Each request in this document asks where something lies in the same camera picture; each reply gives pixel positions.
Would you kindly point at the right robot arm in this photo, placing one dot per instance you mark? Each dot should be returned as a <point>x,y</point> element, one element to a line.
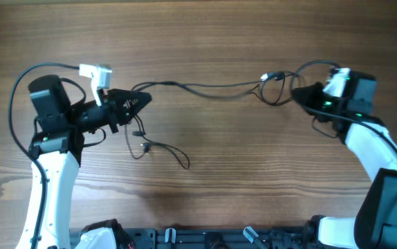
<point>346,101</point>

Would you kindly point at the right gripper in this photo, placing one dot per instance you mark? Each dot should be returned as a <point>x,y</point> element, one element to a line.
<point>321,101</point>

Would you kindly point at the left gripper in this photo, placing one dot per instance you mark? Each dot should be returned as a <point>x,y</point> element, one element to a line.
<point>118,112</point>

